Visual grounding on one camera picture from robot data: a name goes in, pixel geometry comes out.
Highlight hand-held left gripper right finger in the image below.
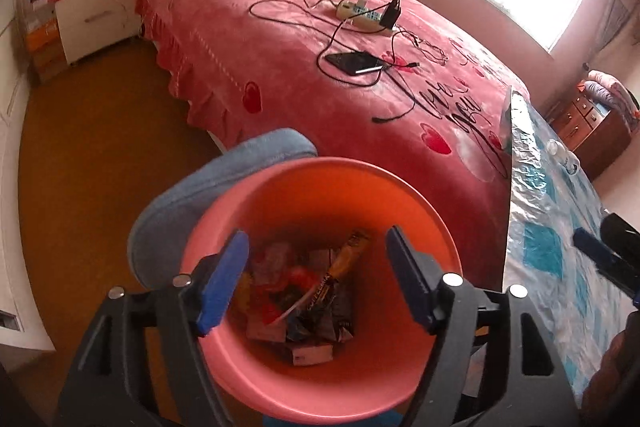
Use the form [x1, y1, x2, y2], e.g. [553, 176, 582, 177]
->
[386, 226, 581, 427]

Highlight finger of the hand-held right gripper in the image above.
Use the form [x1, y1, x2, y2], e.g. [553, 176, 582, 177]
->
[600, 212, 640, 271]
[573, 227, 640, 306]

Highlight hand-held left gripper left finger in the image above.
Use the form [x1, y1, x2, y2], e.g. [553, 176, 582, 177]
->
[54, 231, 250, 427]

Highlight pink plastic bucket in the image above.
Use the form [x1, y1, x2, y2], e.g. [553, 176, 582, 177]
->
[181, 158, 464, 420]

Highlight yellow black snack wrapper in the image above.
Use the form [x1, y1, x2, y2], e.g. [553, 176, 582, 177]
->
[299, 231, 372, 309]

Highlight red wrapper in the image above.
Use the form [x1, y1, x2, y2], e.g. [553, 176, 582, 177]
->
[277, 269, 317, 304]

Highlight blue checkered tablecloth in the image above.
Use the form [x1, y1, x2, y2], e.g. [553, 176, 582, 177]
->
[500, 87, 640, 408]

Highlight dark foil snack bag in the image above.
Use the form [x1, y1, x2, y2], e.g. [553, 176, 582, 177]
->
[289, 284, 355, 344]

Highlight blue cushioned stool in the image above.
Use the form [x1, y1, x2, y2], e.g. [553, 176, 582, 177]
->
[127, 128, 319, 289]

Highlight clear plastic bottle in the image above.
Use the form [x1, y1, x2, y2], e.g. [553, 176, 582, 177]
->
[547, 139, 582, 174]

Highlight brown wooden cabinet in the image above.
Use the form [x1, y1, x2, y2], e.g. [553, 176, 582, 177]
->
[545, 79, 634, 180]

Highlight folded colourful quilts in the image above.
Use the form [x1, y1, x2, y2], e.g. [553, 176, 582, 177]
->
[584, 69, 640, 124]

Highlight pink bed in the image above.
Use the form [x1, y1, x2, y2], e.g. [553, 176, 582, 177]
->
[135, 0, 531, 288]

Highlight black phone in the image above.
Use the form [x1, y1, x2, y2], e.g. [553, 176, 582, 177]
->
[325, 51, 384, 76]

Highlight grey curtain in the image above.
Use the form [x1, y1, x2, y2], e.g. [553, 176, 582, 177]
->
[594, 0, 637, 54]

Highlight black charger plug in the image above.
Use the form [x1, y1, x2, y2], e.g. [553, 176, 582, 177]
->
[379, 0, 404, 30]

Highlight beige power strip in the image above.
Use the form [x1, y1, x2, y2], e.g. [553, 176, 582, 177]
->
[336, 0, 397, 34]

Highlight white nightstand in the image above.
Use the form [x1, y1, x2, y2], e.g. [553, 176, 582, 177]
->
[54, 0, 142, 66]

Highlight stack of orange boxes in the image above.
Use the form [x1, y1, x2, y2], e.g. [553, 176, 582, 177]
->
[24, 18, 67, 75]

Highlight black cable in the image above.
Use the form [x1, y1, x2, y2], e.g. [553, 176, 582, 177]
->
[249, 0, 422, 124]

